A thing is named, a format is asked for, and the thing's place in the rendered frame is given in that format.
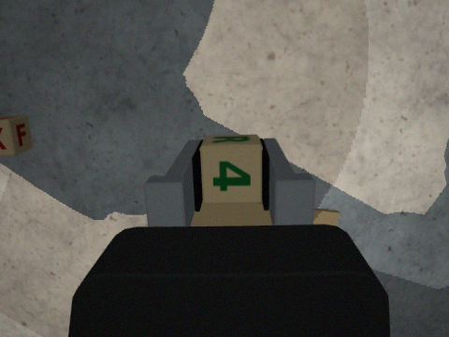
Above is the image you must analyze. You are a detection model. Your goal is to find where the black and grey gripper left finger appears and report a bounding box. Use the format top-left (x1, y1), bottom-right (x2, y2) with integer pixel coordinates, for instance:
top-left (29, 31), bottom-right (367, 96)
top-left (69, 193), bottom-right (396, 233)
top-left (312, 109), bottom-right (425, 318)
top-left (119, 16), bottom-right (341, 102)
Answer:
top-left (143, 139), bottom-right (203, 227)

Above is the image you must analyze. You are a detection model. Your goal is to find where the tan block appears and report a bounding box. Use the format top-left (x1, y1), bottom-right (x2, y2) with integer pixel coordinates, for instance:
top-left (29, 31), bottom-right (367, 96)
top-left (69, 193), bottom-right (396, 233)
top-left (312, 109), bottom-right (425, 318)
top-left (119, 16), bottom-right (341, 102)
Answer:
top-left (0, 115), bottom-right (33, 156)
top-left (199, 135), bottom-right (263, 204)

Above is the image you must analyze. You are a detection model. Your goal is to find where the tan flat mat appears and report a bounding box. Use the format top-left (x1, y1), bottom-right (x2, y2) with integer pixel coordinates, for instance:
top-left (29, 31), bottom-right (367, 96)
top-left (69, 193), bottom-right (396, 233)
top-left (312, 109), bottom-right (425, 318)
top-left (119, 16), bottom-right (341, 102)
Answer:
top-left (191, 202), bottom-right (340, 227)

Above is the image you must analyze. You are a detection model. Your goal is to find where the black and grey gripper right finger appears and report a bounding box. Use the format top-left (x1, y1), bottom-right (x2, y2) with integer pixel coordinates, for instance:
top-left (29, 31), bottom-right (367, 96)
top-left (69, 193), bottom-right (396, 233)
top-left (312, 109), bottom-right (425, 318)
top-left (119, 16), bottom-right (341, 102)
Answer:
top-left (260, 139), bottom-right (315, 226)

